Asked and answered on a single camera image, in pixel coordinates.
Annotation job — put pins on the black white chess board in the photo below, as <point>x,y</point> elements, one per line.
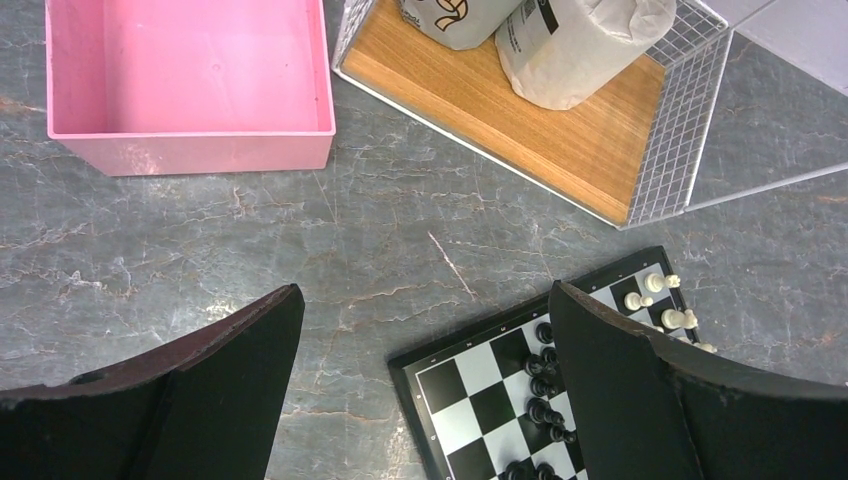
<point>452,395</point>

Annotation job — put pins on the white wire wooden shelf rack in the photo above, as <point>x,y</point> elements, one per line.
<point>629,154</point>

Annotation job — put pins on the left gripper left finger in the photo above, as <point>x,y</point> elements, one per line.
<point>203,406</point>

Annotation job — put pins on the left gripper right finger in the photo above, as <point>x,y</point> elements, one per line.
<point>649,406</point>

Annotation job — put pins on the black chess pieces group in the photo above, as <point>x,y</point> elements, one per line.
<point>542,431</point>

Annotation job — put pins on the pink plastic bin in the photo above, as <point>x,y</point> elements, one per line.
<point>143,88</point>

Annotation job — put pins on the white chess pieces corner group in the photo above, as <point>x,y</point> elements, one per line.
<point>653,297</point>

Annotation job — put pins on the white toilet paper roll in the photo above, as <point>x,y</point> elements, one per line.
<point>558,53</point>

